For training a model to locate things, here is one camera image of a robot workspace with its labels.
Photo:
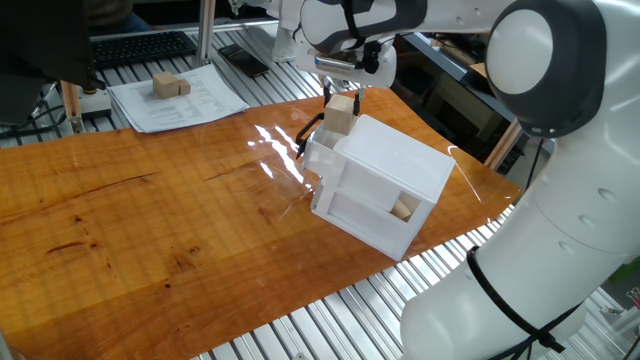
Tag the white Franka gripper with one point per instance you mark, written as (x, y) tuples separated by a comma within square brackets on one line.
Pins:
[(385, 72)]

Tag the light wooden cube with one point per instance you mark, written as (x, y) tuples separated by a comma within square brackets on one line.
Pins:
[(340, 115)]

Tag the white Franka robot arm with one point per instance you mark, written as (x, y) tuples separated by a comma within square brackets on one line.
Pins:
[(550, 225)]

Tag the white plastic drawer cabinet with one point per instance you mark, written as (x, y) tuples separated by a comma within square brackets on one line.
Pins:
[(395, 150)]

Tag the black smartphone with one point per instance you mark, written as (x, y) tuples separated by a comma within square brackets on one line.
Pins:
[(243, 60)]

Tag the pale wooden block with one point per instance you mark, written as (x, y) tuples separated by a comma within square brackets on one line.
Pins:
[(402, 210)]

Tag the brown cardboard sheet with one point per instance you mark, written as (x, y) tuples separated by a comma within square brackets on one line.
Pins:
[(477, 69)]

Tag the printed white paper sheets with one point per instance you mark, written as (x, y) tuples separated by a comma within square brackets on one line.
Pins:
[(200, 107)]

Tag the small wooden block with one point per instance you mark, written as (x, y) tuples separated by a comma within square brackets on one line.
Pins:
[(184, 87)]

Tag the leaning wooden stick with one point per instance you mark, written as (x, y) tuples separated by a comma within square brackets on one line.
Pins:
[(504, 145)]

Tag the large wooden block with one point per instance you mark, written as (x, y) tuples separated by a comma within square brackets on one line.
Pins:
[(165, 85)]

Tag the black computer keyboard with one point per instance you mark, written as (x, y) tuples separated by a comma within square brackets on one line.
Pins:
[(142, 49)]

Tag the white clamp base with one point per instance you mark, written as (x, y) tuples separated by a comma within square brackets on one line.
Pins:
[(97, 105)]

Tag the person in dark clothing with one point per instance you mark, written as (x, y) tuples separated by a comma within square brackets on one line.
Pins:
[(110, 12)]

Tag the wood pattern table mat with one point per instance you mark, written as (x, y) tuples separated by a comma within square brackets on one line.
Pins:
[(125, 225)]

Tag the clamped wooden stick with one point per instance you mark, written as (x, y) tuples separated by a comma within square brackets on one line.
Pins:
[(71, 105)]

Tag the bright green object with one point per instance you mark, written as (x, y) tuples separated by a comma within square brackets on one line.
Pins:
[(625, 272)]

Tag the metal binder clips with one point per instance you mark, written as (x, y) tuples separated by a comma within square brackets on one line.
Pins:
[(634, 297)]

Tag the aluminium frame post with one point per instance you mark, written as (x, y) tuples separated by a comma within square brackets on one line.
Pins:
[(206, 30)]

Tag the aluminium frame rail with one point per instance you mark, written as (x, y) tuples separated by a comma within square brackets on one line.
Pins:
[(150, 31)]

